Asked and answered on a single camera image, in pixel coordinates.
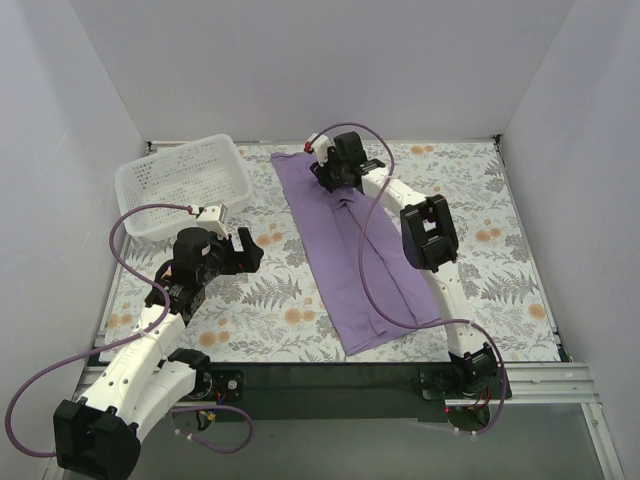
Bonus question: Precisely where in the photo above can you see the purple t-shirt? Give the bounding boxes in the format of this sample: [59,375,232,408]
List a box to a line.
[271,153,441,355]

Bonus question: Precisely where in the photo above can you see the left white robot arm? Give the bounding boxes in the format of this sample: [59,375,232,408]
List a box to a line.
[53,227,264,479]

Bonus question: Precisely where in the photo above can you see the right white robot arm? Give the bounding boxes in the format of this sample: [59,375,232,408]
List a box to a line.
[304,131,507,401]

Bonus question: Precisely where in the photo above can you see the floral table mat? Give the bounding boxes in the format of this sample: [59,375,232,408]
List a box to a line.
[97,140,568,364]

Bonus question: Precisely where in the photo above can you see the white plastic basket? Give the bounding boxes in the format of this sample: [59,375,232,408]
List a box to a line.
[115,134,253,216]

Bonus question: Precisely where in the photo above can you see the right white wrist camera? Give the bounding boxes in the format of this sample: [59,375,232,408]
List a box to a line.
[303,134,331,167]

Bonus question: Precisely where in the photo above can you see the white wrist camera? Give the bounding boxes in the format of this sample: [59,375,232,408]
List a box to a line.
[188,203,229,239]
[303,134,331,167]

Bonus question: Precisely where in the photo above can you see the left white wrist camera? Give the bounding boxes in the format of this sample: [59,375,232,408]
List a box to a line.
[188,203,229,239]

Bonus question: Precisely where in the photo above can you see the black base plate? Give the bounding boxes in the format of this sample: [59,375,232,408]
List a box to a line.
[164,361,516,424]

